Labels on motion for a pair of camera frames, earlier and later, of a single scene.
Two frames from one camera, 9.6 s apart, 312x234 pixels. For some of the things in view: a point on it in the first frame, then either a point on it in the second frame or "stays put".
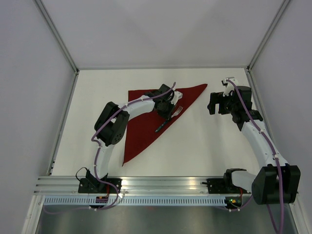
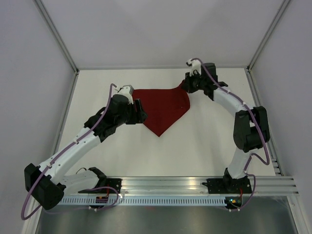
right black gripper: x=216 y=98 to x=187 y=86
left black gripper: x=169 y=114 to x=139 y=117
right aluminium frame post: x=273 y=22 stays put
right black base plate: x=219 y=185 stays put
